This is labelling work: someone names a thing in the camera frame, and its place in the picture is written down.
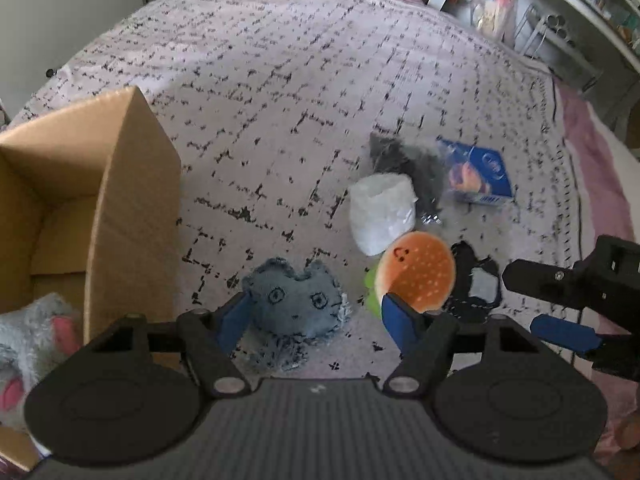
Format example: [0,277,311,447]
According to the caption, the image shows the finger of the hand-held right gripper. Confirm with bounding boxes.
[501,258,583,308]
[530,314,606,358]

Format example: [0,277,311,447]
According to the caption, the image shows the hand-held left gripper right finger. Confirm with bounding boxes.
[381,293,551,399]

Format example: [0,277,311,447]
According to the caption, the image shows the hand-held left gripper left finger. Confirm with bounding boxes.
[82,291,255,399]

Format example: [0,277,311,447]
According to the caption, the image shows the burger plush toy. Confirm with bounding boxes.
[364,231,457,318]

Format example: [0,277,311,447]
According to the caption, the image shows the blue denim plush toy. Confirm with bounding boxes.
[241,257,353,373]

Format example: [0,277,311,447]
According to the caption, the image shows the black and grey fabric pouch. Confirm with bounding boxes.
[442,241,502,318]

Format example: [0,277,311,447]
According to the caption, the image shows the white plush toy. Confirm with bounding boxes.
[348,173,417,257]

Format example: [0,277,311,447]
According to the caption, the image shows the blue snack packet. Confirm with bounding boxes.
[437,136,516,207]

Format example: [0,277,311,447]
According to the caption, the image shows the brown cardboard box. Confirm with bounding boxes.
[0,86,182,471]

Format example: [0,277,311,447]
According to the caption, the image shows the grey plush toy pink ears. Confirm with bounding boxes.
[0,294,83,431]

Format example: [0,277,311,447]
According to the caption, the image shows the white black-patterned blanket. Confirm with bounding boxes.
[10,0,586,381]

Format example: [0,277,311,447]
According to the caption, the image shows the clear plastic bag under desk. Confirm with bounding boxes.
[465,0,518,43]

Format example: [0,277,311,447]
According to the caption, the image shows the white desk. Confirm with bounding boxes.
[427,0,640,106]

